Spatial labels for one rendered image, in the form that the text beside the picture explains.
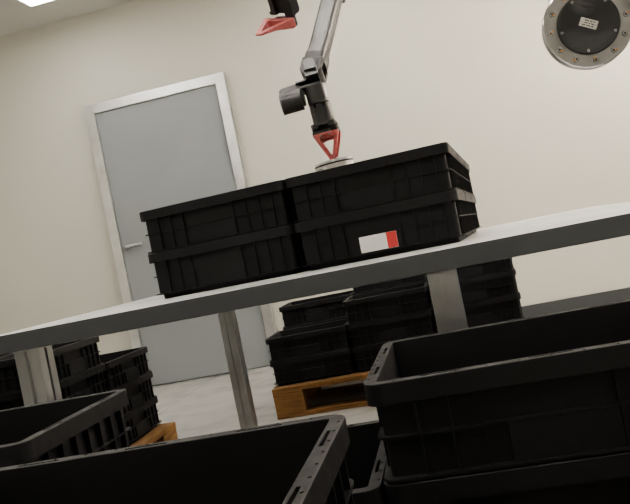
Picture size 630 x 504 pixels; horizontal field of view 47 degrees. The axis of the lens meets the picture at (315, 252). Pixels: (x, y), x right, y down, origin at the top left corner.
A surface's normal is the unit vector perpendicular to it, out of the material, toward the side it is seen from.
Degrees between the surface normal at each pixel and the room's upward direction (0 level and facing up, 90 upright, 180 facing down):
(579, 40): 90
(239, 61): 90
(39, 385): 90
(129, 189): 90
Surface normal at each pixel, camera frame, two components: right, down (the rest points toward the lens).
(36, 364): -0.17, 0.04
